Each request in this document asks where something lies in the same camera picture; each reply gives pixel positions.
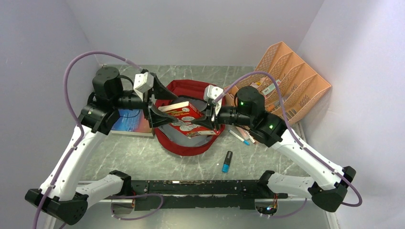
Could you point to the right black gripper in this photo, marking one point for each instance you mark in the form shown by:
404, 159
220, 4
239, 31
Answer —
210, 120

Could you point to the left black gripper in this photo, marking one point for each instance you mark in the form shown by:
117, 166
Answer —
156, 117

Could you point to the red white paperback book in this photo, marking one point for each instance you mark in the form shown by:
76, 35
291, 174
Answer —
185, 113

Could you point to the blue Jane Eyre book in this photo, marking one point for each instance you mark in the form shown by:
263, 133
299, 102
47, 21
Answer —
132, 122

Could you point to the red student backpack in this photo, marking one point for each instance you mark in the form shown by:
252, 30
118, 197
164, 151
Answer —
169, 137

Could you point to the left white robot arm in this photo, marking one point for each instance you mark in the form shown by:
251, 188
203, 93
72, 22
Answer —
60, 195

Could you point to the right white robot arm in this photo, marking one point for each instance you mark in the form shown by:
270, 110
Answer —
326, 184

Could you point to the white blue-tipped pen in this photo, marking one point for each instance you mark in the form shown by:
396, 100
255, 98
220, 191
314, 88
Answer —
239, 137

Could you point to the blue black highlighter marker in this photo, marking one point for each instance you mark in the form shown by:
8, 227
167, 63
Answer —
227, 162

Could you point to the white green box in organizer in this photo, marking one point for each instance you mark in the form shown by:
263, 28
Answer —
266, 92

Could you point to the orange plastic file organizer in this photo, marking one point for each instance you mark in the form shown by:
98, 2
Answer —
300, 86

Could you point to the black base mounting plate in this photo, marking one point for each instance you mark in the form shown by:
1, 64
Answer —
170, 194

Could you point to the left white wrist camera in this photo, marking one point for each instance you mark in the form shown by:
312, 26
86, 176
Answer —
143, 82

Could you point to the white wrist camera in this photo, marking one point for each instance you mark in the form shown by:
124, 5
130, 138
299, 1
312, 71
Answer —
213, 95
143, 82

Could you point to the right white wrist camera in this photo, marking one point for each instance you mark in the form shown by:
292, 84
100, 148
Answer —
213, 95

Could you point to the aluminium rail frame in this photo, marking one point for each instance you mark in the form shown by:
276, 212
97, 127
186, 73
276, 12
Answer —
70, 211

